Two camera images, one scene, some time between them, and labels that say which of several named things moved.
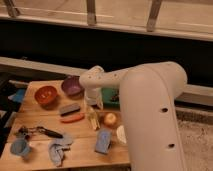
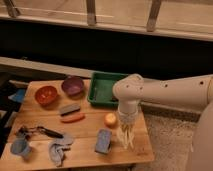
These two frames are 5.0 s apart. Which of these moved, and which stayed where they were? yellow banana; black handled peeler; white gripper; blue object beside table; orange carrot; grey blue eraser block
Moved: yellow banana; white gripper
Stayed: black handled peeler; blue object beside table; grey blue eraser block; orange carrot
